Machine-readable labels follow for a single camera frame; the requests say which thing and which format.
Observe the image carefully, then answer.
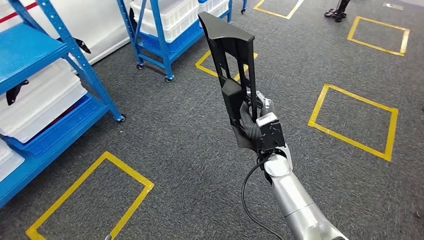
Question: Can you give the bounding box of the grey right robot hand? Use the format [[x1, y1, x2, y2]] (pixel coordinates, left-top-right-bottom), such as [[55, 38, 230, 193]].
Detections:
[[246, 91, 277, 122]]

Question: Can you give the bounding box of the black plastic plate frame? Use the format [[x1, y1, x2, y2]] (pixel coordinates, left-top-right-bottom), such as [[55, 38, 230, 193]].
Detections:
[[197, 11, 263, 151]]

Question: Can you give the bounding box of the blue metal shelf rack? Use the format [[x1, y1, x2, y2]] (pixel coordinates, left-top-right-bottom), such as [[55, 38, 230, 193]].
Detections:
[[0, 0, 127, 210], [115, 0, 249, 84]]

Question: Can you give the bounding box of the yellow floor tape square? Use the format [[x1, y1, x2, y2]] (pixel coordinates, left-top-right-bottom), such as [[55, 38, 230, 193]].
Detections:
[[253, 0, 305, 20], [307, 83, 400, 163], [346, 15, 411, 58]]

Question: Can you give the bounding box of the blue plastic crate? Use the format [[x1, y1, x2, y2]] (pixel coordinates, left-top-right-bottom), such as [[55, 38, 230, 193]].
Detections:
[[2, 92, 111, 157], [140, 19, 205, 57]]

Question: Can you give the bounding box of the black tripod base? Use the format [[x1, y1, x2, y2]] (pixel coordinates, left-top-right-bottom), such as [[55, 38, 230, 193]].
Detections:
[[323, 0, 352, 23]]

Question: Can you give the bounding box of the white car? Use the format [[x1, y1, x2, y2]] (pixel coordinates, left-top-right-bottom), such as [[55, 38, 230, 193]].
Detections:
[[0, 0, 134, 66]]

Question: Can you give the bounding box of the black ribbed object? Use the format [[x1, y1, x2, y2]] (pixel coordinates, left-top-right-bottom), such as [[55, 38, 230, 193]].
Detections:
[[55, 37, 92, 55]]

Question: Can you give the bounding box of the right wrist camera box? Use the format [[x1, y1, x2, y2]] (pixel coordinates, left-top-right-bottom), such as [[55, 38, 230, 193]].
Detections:
[[255, 112, 287, 154]]

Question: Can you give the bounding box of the black cable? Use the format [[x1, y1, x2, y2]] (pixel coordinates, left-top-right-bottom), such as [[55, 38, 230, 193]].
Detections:
[[240, 149, 286, 240]]

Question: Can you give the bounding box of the black bracket piece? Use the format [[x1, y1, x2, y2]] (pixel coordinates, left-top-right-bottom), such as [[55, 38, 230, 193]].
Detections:
[[5, 79, 30, 107]]

